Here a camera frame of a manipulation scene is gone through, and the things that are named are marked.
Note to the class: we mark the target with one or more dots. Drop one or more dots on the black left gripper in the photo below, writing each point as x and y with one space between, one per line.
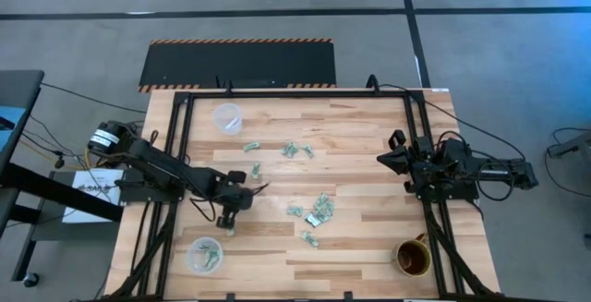
233 198

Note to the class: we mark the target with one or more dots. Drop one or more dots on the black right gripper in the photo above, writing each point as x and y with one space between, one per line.
422 163

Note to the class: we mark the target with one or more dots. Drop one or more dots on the green sweetener packet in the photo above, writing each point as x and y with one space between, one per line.
206 248
251 146
213 258
287 148
310 238
322 200
308 151
229 232
294 210
294 150
255 170
329 207
324 216

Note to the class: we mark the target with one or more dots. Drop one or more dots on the clear round plastic container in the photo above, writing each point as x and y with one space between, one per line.
196 265
219 119

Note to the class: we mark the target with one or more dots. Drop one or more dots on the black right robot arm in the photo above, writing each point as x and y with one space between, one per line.
480 170

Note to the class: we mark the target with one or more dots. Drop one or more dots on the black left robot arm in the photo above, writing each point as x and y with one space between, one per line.
157 163

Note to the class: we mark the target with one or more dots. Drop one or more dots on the dark silvery sweetener packet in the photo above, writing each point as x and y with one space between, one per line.
314 220

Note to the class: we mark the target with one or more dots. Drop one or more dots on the brown ceramic mug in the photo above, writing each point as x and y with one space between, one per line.
412 258

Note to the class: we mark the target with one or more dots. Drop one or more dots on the white sweetener packet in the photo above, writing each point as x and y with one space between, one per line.
232 121

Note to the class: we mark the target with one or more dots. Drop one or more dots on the white printed paper sheet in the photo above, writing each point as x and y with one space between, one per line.
83 177

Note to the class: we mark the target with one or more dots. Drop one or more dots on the black hazard-striped floor mat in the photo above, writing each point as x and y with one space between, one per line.
240 64

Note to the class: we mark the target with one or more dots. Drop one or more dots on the grey platform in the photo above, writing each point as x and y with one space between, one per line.
55 230

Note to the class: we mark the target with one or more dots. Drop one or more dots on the grey metal stand foot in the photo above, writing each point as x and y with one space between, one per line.
572 147

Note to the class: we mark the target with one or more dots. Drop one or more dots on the black diagonal beam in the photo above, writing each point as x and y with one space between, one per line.
46 191

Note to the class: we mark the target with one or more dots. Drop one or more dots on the black caster wheel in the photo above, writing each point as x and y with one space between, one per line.
30 280

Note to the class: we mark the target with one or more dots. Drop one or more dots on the blue panel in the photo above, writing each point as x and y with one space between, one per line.
9 126

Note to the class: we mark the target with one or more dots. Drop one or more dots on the black desk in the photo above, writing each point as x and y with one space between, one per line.
23 87

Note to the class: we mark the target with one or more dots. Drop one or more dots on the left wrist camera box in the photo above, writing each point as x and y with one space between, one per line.
237 176

